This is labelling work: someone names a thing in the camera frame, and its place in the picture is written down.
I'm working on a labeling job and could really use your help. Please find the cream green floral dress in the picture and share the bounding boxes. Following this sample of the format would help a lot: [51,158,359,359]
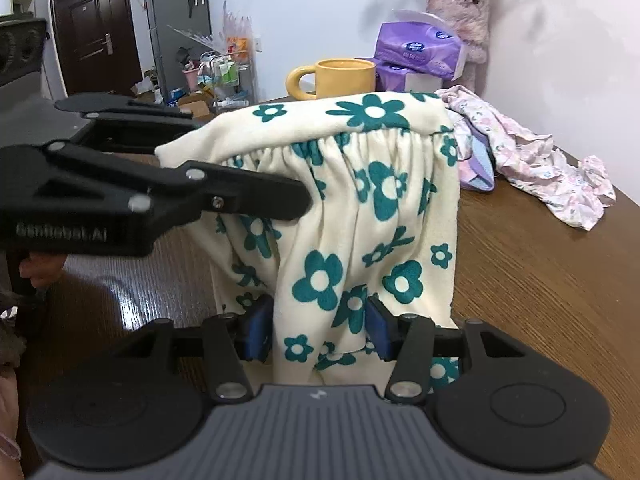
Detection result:
[155,92,460,386]

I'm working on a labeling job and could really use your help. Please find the person left hand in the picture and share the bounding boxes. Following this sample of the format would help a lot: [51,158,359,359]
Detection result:
[20,252,67,288]

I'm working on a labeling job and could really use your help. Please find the dark brown entry door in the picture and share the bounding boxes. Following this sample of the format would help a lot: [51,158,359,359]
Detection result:
[50,0,142,96]

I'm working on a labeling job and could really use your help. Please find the grey refrigerator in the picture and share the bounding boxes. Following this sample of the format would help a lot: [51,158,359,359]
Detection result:
[144,0,212,99]

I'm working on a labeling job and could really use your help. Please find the person pink clothing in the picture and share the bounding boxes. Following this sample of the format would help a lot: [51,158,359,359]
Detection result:
[0,292,25,479]

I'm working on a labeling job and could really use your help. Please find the pink purple patterned garment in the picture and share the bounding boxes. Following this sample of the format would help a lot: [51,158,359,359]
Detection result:
[437,84,616,231]

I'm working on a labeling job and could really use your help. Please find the yellow ceramic mug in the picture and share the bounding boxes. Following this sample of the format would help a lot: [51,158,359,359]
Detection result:
[285,58,376,101]

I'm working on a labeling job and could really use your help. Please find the lower purple tissue pack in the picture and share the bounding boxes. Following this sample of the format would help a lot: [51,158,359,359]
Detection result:
[375,62,442,92]

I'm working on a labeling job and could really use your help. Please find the purple tissue pack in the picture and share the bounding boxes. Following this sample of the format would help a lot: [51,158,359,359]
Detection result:
[375,62,442,92]
[373,10,466,81]

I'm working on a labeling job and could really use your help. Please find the upper purple tissue pack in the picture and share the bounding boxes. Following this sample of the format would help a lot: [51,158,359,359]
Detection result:
[373,10,466,81]

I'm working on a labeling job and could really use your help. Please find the purple flower vase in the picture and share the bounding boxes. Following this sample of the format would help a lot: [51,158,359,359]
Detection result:
[426,0,490,91]

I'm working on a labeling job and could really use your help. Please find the cluttered wire storage rack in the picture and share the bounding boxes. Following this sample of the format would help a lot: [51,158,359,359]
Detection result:
[168,2,257,115]

